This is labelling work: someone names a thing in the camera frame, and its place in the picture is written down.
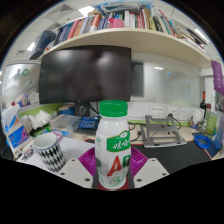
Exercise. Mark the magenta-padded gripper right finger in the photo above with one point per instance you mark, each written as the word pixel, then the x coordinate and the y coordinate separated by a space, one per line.
pixel 150 171

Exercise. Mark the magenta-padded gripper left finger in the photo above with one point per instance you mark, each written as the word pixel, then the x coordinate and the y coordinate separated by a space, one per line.
pixel 78 171

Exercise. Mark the white green-capped drink bottle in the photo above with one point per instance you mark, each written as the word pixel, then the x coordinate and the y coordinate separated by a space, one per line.
pixel 111 146

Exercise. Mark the purple translucent water bottle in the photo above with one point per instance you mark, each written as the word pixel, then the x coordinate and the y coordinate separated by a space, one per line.
pixel 220 133

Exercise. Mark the black desk mat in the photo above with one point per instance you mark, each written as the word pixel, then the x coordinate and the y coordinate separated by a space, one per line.
pixel 166 156

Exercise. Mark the white paper sheet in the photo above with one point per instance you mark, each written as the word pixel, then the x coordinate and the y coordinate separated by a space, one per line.
pixel 75 146

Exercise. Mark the black-and-white patterned mug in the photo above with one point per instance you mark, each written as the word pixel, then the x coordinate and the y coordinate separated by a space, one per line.
pixel 50 153

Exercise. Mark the grey metal laptop stand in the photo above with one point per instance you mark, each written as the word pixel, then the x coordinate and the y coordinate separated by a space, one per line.
pixel 163 140

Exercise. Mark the blue electronics box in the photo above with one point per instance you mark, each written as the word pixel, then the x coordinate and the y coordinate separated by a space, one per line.
pixel 88 122

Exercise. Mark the clear plastic container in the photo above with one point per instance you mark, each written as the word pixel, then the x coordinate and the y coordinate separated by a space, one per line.
pixel 65 123

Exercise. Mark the dark blue pad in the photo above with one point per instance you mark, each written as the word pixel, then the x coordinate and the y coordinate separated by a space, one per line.
pixel 212 152

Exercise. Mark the stack of white napkins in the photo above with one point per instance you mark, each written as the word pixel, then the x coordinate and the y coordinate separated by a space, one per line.
pixel 36 120

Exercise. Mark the blue tissue box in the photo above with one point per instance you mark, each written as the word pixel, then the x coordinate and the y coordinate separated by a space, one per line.
pixel 16 135

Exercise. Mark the white jar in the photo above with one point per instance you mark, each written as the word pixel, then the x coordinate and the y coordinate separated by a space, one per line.
pixel 198 116

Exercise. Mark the dark wine bottle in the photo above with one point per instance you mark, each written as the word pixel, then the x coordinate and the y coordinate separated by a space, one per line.
pixel 203 106

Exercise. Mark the black computer monitor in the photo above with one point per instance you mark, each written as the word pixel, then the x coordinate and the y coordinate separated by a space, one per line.
pixel 85 73

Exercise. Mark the white wall socket panel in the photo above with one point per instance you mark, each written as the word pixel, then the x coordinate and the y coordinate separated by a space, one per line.
pixel 168 112

